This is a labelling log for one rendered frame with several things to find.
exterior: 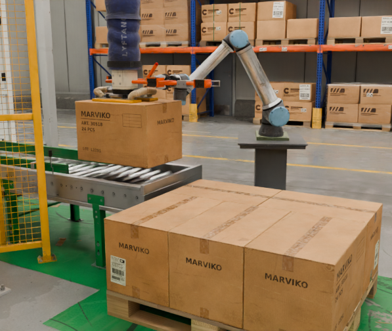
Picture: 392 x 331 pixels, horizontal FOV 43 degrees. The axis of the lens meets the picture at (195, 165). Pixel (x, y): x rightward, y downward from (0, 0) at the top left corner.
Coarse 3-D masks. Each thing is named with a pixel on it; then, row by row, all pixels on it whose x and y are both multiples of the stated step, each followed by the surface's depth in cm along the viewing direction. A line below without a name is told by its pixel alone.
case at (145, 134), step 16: (80, 112) 334; (96, 112) 327; (112, 112) 320; (128, 112) 313; (144, 112) 306; (160, 112) 318; (176, 112) 334; (80, 128) 337; (96, 128) 330; (112, 128) 322; (128, 128) 315; (144, 128) 309; (160, 128) 320; (176, 128) 336; (80, 144) 340; (96, 144) 332; (112, 144) 325; (128, 144) 318; (144, 144) 311; (160, 144) 322; (176, 144) 338; (96, 160) 335; (112, 160) 327; (128, 160) 320; (144, 160) 313; (160, 160) 324
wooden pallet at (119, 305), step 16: (368, 288) 269; (112, 304) 265; (128, 304) 260; (144, 304) 253; (128, 320) 261; (144, 320) 258; (160, 320) 258; (192, 320) 239; (208, 320) 235; (352, 320) 239
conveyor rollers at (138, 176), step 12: (24, 156) 426; (72, 168) 377; (84, 168) 375; (96, 168) 374; (108, 168) 373; (120, 168) 373; (132, 168) 380; (120, 180) 341; (132, 180) 338; (144, 180) 337
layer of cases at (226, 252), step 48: (192, 192) 306; (240, 192) 305; (288, 192) 305; (144, 240) 246; (192, 240) 231; (240, 240) 225; (288, 240) 224; (336, 240) 224; (144, 288) 252; (192, 288) 236; (240, 288) 222; (288, 288) 210; (336, 288) 204
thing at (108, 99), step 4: (108, 96) 330; (124, 96) 323; (92, 100) 333; (96, 100) 331; (100, 100) 329; (104, 100) 327; (108, 100) 326; (112, 100) 324; (116, 100) 322; (120, 100) 321; (124, 100) 319; (128, 100) 318; (132, 100) 316; (136, 100) 319; (140, 100) 323
